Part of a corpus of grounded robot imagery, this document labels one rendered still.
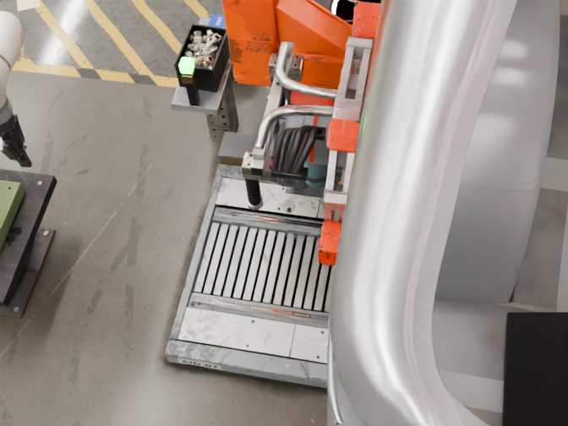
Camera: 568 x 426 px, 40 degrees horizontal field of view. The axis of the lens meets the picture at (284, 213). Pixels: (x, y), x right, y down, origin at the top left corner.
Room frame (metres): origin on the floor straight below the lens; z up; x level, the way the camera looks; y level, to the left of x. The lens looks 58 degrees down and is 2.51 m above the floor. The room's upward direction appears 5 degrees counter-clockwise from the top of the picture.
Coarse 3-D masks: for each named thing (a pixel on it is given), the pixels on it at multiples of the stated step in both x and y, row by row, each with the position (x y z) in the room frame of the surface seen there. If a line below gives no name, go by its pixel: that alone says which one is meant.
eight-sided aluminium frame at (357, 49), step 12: (348, 48) 1.32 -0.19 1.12; (360, 48) 1.31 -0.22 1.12; (372, 48) 1.31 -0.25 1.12; (348, 60) 1.28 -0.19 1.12; (360, 60) 1.48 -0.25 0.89; (348, 72) 1.24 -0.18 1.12; (360, 72) 1.24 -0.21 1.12; (360, 84) 1.20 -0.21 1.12; (360, 96) 1.16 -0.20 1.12; (336, 108) 1.13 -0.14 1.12; (348, 108) 1.13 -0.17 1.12; (360, 108) 1.13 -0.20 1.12; (336, 156) 1.06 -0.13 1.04; (348, 156) 1.05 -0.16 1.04; (348, 168) 1.03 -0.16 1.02; (348, 180) 1.01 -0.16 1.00; (324, 192) 1.00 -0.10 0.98; (336, 192) 0.99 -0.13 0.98; (324, 204) 0.98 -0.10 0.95; (336, 204) 0.98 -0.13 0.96; (324, 216) 0.98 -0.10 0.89; (336, 216) 1.14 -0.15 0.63
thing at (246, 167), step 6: (246, 156) 1.14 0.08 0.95; (252, 156) 1.14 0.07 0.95; (270, 156) 1.14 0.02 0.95; (246, 162) 1.13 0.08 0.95; (270, 162) 1.12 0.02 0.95; (246, 168) 1.11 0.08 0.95; (270, 168) 1.10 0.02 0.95; (246, 174) 1.11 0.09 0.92; (252, 174) 1.11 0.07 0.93; (264, 174) 1.10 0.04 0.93; (264, 180) 1.10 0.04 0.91; (270, 180) 1.09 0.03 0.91; (276, 180) 1.09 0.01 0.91
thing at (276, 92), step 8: (288, 64) 1.41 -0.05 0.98; (288, 72) 1.41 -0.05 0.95; (272, 88) 1.33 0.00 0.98; (280, 88) 1.33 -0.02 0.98; (272, 96) 1.31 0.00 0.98; (280, 96) 1.30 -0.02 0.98; (272, 104) 1.28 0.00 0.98; (280, 104) 1.29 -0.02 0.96; (272, 128) 1.20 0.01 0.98; (272, 136) 1.20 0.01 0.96; (256, 160) 1.11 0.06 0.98; (256, 168) 1.09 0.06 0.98; (264, 168) 1.10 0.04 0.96
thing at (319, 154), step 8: (288, 120) 1.28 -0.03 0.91; (296, 120) 1.27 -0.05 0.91; (304, 120) 1.27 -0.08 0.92; (312, 120) 1.26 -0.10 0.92; (320, 120) 1.26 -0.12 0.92; (328, 120) 1.26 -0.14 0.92; (328, 128) 1.23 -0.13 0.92; (320, 144) 1.20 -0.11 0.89; (312, 152) 1.20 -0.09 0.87; (320, 152) 1.19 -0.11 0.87; (328, 152) 1.19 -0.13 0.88; (344, 152) 1.18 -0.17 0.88; (312, 160) 1.19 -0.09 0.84; (320, 160) 1.19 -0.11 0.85; (328, 160) 1.18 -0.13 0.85; (344, 160) 1.17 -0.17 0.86
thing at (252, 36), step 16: (224, 0) 1.77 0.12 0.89; (240, 0) 1.76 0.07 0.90; (256, 0) 1.74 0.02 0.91; (272, 0) 1.73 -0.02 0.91; (224, 16) 1.77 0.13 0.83; (240, 16) 1.76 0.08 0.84; (256, 16) 1.74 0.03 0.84; (272, 16) 1.73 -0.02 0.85; (240, 32) 1.76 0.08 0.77; (256, 32) 1.75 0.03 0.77; (272, 32) 1.73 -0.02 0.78; (240, 48) 1.75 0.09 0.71; (256, 48) 1.74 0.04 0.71; (272, 48) 1.73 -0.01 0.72; (240, 64) 1.76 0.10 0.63; (256, 64) 1.74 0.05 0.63; (240, 80) 1.76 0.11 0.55; (256, 80) 1.74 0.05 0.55
